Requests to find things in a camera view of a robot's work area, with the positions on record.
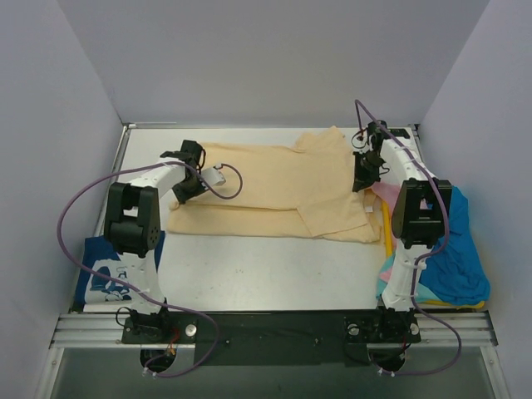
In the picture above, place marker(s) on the teal t shirt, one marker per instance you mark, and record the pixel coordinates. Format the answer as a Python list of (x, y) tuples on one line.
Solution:
[(384, 274)]

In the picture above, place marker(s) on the aluminium front rail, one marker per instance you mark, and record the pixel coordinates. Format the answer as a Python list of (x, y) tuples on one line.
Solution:
[(100, 330)]

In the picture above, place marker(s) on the beige t shirt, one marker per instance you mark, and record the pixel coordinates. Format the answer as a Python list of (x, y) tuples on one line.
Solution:
[(298, 191)]

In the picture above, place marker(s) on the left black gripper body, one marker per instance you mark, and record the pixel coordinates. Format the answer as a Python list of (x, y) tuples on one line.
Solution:
[(183, 193)]

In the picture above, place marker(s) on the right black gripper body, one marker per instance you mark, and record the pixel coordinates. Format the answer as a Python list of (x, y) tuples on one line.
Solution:
[(362, 179)]

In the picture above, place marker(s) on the yellow t shirt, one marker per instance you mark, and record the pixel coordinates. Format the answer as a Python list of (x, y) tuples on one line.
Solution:
[(389, 250)]

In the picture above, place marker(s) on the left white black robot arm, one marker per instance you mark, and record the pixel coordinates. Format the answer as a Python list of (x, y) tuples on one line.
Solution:
[(132, 222)]

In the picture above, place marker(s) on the bright blue t shirt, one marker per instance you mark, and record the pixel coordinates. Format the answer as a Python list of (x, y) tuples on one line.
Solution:
[(455, 276)]

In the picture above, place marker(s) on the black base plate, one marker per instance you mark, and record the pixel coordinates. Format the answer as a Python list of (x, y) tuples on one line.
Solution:
[(279, 338)]

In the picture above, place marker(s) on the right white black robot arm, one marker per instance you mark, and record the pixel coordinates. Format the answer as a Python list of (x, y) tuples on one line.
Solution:
[(420, 215)]

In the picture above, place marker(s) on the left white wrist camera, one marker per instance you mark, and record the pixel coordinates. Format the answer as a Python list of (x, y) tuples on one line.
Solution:
[(213, 177)]

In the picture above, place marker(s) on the pink t shirt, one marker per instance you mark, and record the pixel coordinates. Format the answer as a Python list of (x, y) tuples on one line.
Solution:
[(387, 193)]

